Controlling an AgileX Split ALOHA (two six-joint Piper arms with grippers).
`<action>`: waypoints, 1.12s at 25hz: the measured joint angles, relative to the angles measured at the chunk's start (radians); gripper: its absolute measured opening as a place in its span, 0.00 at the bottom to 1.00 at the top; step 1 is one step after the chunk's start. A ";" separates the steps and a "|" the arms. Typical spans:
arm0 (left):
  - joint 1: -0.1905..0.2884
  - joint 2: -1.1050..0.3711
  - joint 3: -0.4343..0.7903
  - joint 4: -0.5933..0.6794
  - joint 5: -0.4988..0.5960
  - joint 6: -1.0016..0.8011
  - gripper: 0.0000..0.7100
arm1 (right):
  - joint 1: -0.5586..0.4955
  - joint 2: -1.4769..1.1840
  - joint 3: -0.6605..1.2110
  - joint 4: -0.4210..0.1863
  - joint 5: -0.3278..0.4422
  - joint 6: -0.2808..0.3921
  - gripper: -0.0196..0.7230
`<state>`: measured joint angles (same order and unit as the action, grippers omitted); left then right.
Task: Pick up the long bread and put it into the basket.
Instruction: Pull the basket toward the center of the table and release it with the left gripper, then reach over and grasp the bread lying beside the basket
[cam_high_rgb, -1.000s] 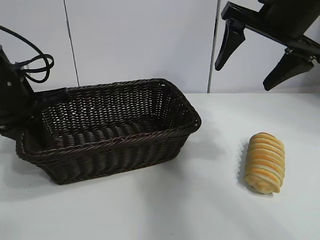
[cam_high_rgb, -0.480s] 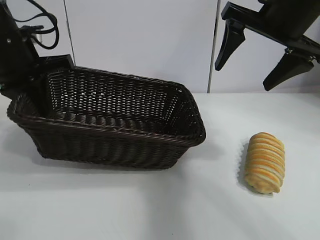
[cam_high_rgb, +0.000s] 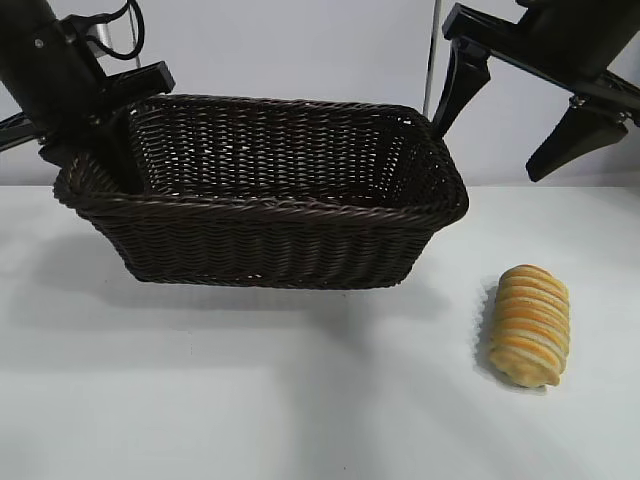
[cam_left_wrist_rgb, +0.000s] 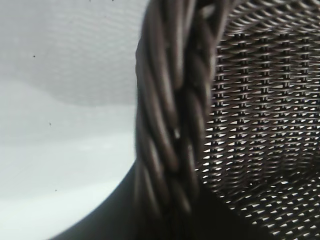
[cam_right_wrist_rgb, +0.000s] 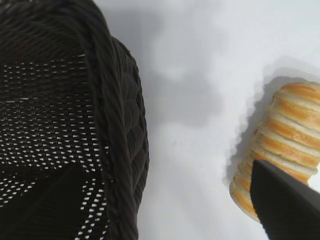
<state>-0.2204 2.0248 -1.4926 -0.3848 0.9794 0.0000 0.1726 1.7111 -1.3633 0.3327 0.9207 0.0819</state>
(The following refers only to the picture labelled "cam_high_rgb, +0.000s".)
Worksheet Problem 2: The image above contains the black left camera cable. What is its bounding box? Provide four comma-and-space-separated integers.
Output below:
59, 0, 146, 61

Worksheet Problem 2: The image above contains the gray vertical pole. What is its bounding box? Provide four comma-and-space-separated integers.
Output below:
422, 0, 442, 114

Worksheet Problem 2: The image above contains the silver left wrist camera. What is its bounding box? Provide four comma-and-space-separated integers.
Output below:
87, 22, 114, 52

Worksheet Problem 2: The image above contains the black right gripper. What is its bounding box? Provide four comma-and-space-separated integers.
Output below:
430, 0, 640, 182

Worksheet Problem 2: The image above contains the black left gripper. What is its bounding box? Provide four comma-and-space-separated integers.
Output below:
0, 2, 176, 194

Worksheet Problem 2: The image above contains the thin dark vertical rod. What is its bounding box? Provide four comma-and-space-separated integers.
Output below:
130, 0, 141, 69

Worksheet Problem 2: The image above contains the long striped bread roll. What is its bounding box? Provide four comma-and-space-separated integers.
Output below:
487, 264, 572, 390

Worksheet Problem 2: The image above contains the dark brown woven basket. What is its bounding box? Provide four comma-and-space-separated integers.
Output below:
52, 93, 471, 291

